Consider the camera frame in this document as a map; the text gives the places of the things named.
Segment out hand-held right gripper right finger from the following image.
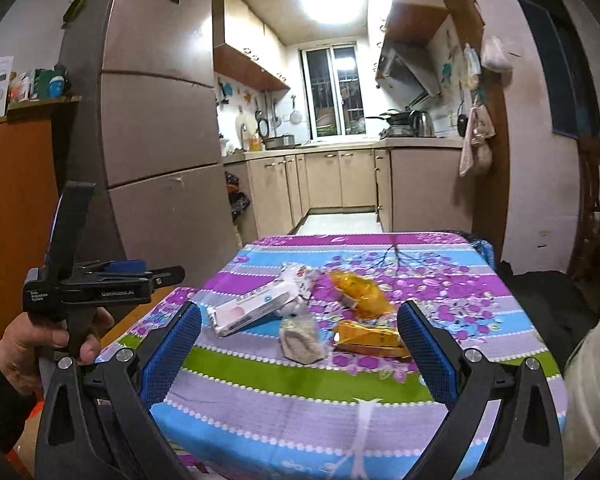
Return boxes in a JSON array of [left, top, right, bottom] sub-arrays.
[[397, 301, 565, 480]]

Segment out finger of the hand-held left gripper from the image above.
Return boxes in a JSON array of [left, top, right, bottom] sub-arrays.
[[76, 258, 186, 287], [43, 180, 96, 285]]

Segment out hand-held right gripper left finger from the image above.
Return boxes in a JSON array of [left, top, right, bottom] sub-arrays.
[[35, 301, 203, 480]]

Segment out gold foil wrapper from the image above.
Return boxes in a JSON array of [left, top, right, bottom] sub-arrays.
[[331, 319, 412, 359]]

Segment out white carton box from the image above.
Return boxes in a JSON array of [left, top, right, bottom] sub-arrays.
[[206, 280, 302, 339]]

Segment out yellow plastic wrapper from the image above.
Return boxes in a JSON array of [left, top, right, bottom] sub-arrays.
[[327, 269, 397, 322]]

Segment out clear bag of grey powder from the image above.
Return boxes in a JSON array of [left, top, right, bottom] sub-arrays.
[[278, 305, 327, 365]]

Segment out white red printed packet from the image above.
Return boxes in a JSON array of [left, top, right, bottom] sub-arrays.
[[279, 261, 317, 303]]

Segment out white plastic bucket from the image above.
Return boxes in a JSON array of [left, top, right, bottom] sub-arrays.
[[561, 314, 600, 480]]

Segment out person's left forearm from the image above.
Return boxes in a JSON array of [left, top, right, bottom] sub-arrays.
[[0, 347, 46, 456]]

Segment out person's left hand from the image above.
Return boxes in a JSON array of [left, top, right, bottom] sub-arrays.
[[0, 306, 116, 397]]

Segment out orange wooden cabinet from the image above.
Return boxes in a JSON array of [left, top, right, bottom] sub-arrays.
[[0, 95, 81, 461]]

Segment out black plastic bag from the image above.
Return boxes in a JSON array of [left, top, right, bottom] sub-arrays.
[[225, 172, 251, 221]]

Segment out striped floral tablecloth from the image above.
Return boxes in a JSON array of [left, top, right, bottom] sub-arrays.
[[97, 231, 568, 480]]

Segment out grey refrigerator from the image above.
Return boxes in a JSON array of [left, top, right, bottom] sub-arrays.
[[57, 0, 241, 311]]

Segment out green box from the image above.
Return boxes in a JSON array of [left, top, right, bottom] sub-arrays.
[[35, 64, 70, 101]]

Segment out white printed box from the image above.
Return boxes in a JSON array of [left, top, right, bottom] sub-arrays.
[[0, 56, 15, 117]]

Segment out beige base cabinets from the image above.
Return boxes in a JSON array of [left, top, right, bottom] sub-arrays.
[[222, 145, 466, 241]]

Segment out wooden chair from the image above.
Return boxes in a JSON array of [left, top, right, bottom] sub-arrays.
[[567, 135, 600, 281]]

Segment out steel kettle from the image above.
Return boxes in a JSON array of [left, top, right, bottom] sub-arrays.
[[409, 109, 436, 137]]

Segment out black wok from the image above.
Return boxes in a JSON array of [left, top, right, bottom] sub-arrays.
[[365, 109, 411, 128]]

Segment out kitchen window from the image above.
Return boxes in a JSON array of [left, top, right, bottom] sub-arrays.
[[300, 45, 368, 138]]

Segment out steel range hood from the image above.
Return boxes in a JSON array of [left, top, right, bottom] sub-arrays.
[[376, 42, 443, 106]]

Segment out hanging clear plastic bag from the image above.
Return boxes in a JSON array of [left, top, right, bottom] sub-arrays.
[[462, 44, 482, 91]]

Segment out hanging white plastic bag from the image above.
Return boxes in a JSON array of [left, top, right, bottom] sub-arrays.
[[481, 36, 513, 71]]

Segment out dark blue window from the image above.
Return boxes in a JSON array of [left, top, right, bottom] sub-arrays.
[[517, 0, 600, 138]]

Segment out beige wall cabinet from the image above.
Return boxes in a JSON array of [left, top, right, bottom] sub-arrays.
[[212, 0, 291, 92], [367, 0, 451, 46]]

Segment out flower wall sticker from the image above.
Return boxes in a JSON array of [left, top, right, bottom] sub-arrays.
[[440, 30, 461, 91]]

